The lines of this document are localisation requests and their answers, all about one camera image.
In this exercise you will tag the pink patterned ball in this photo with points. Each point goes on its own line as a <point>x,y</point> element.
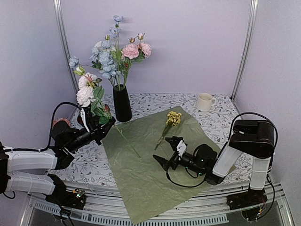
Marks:
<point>61,119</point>

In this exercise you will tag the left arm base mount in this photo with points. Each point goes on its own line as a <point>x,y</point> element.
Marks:
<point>61,197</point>

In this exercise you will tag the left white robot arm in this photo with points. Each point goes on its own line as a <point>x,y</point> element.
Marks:
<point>17,165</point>

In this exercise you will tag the left aluminium frame post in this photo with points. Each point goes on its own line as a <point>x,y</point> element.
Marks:
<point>64,42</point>

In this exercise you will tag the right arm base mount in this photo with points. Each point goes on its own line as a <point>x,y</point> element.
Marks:
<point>253,200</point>

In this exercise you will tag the light blue hydrangea stem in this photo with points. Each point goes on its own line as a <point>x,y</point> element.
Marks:
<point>104,62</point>

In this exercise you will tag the aluminium front rail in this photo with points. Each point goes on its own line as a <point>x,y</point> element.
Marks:
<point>104,207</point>

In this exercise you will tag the aluminium frame post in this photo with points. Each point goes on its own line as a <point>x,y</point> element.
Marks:
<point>64,42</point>
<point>246,48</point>

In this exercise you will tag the green and peach wrapping paper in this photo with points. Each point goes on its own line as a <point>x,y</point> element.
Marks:
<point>146,189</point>

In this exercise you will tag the pink rose stem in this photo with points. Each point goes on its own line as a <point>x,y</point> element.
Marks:
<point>131,40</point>

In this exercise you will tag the white rose stem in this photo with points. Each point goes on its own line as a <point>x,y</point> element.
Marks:
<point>103,46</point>

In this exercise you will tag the right aluminium frame post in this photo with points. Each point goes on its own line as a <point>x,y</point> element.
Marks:
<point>246,48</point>

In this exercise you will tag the pale pink peony stem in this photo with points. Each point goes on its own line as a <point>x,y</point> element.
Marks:
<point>90,95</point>

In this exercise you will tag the floral patterned tablecloth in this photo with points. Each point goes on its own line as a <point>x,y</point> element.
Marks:
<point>90,165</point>

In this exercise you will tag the deep pink peony stem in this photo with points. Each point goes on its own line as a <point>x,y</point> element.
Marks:
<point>136,52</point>

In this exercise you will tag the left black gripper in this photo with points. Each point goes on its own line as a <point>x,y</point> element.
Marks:
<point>102,131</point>

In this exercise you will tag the black cylindrical vase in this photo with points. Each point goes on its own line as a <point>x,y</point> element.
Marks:
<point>122,103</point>

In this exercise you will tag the small blue flower stem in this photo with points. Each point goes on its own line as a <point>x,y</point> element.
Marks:
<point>115,31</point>

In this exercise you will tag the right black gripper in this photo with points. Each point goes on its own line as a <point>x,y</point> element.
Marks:
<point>165,163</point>

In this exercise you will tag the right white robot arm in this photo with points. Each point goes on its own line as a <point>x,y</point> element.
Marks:
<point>257,138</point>

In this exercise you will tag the cream ceramic mug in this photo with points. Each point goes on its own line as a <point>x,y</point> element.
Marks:
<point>205,102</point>

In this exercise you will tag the yellow daisy sprig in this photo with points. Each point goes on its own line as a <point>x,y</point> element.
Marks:
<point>173,119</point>

